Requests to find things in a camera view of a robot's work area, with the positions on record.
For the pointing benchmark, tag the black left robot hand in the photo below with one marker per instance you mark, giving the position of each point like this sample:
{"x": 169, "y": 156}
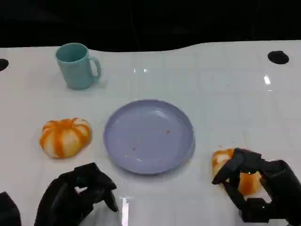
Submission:
{"x": 63, "y": 197}

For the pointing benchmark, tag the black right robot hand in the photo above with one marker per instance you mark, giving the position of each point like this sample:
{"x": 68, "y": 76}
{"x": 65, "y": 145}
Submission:
{"x": 279, "y": 179}

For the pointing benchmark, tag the orange white toy bread roll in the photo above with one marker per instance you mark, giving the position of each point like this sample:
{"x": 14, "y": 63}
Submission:
{"x": 249, "y": 184}
{"x": 64, "y": 139}

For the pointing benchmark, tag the lilac plate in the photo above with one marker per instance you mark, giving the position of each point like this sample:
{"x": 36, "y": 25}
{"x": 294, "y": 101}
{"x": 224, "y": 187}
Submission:
{"x": 149, "y": 137}

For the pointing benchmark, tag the pale green mug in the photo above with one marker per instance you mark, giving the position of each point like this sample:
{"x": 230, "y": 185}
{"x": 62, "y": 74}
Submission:
{"x": 74, "y": 70}

